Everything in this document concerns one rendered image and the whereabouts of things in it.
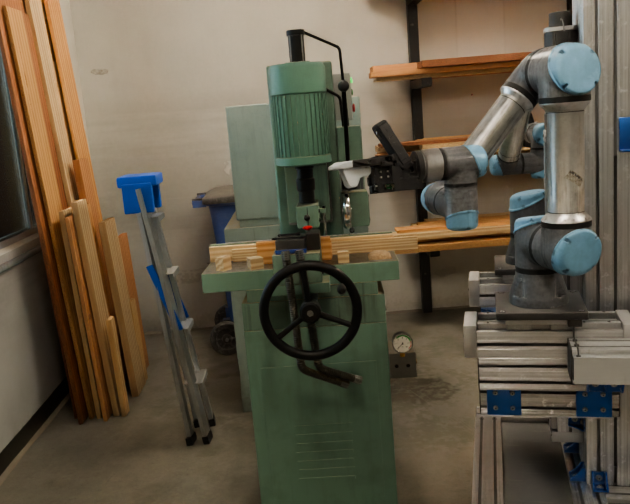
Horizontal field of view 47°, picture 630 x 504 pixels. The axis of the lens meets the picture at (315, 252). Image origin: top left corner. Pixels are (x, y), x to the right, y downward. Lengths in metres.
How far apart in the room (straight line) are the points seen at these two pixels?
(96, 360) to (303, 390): 1.49
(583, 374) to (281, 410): 0.94
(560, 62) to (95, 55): 3.53
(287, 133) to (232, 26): 2.52
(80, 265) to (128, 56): 1.72
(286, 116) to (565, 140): 0.86
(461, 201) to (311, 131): 0.70
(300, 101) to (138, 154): 2.66
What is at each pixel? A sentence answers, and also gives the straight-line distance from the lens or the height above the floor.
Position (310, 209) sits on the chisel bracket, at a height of 1.06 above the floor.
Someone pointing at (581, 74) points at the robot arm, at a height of 1.39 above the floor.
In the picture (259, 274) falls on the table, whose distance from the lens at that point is 2.20.
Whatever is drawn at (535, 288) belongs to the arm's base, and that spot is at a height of 0.87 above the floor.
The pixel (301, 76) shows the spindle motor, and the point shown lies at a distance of 2.22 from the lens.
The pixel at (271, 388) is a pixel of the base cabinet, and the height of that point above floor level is 0.52.
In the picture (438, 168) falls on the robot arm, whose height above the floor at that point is 1.21.
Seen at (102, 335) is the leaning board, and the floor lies 0.41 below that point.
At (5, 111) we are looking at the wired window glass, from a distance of 3.83.
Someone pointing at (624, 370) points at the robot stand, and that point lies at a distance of 1.89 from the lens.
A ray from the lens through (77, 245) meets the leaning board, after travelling 3.48.
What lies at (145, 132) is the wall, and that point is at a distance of 4.75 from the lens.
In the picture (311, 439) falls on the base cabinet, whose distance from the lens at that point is 2.36.
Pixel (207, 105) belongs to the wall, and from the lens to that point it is 4.68.
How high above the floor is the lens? 1.35
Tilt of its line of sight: 11 degrees down
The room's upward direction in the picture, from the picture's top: 5 degrees counter-clockwise
